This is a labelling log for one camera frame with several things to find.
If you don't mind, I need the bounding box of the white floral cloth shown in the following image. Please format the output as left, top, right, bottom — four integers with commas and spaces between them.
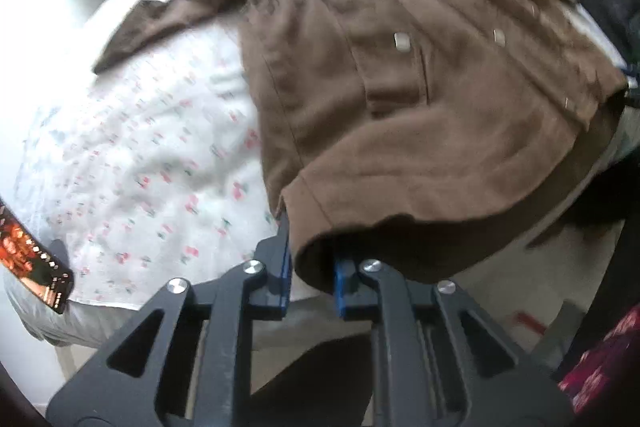
15, 19, 301, 313

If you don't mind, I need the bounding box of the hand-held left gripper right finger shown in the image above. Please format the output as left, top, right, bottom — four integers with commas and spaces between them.
334, 257, 573, 427

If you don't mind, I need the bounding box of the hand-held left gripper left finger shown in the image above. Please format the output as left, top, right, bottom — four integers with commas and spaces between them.
46, 209, 294, 427

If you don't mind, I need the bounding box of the brown coat with fur collar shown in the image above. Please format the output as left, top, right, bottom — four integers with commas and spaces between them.
92, 0, 631, 295

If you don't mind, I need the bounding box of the dark grey cloth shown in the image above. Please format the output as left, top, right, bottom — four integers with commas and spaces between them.
579, 0, 640, 68

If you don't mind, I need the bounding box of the small red object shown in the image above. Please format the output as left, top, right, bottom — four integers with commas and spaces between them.
514, 313, 547, 334

